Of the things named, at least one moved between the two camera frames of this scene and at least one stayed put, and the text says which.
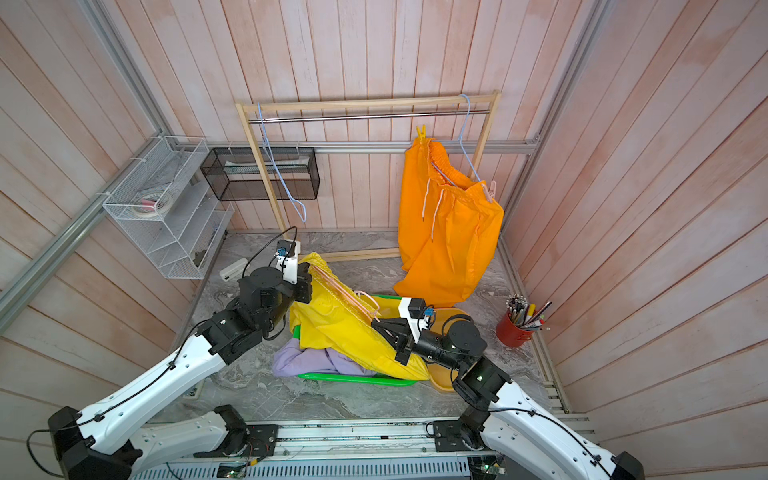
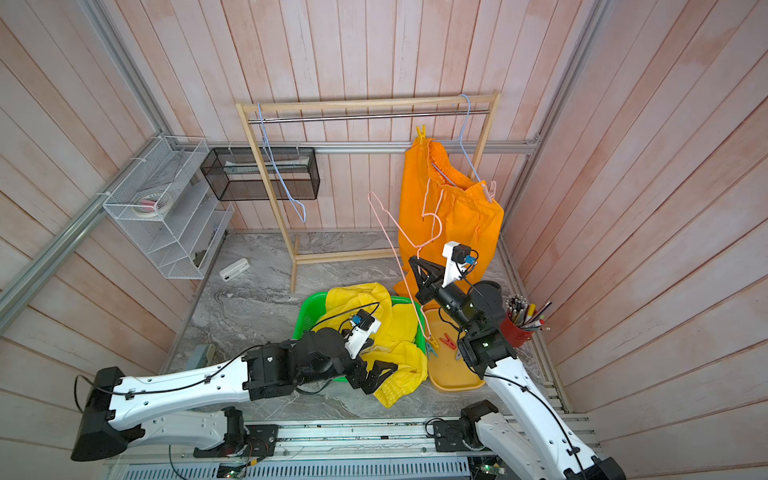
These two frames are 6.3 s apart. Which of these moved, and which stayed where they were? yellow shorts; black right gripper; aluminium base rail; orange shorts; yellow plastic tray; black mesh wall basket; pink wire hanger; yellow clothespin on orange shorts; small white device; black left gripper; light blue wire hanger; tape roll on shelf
Moved: black right gripper; black left gripper; yellow shorts; pink wire hanger
Stayed: tape roll on shelf; light blue wire hanger; yellow clothespin on orange shorts; small white device; aluminium base rail; orange shorts; yellow plastic tray; black mesh wall basket
